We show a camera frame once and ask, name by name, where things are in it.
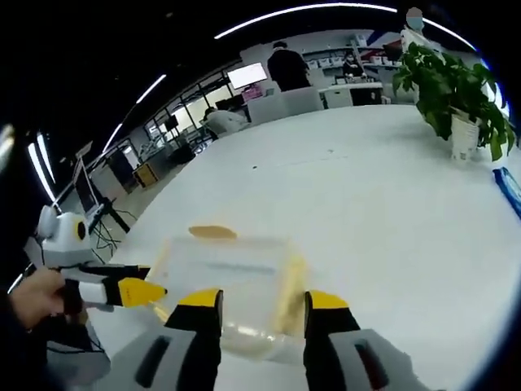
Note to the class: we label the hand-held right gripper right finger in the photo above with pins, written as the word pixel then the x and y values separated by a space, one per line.
pixel 346 358

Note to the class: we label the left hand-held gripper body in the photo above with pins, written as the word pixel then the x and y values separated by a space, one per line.
pixel 65 244

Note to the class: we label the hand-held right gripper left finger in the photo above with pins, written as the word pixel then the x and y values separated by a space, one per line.
pixel 171 362

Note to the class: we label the clear plastic box yellow buckles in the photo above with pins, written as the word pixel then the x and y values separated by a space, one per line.
pixel 228 264

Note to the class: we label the person's left hand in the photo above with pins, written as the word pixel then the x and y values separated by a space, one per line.
pixel 36 297

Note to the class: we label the open laptop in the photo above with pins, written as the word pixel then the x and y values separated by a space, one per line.
pixel 86 191

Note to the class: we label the black laptop stand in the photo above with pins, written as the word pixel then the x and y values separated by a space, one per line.
pixel 114 213

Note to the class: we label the short ceiling light strip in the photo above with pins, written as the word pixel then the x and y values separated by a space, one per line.
pixel 134 110

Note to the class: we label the blue packet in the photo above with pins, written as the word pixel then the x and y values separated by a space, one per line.
pixel 509 189

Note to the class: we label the white counter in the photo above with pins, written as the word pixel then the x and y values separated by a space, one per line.
pixel 285 104

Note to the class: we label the green potted plant white pot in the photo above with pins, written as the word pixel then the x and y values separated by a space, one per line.
pixel 447 85

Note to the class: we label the long ceiling light strip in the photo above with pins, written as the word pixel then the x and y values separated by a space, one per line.
pixel 301 18

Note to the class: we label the bright wall monitor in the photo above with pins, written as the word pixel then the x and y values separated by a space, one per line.
pixel 247 74

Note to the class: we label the white wall shelves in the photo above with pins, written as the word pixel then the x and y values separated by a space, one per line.
pixel 338 57

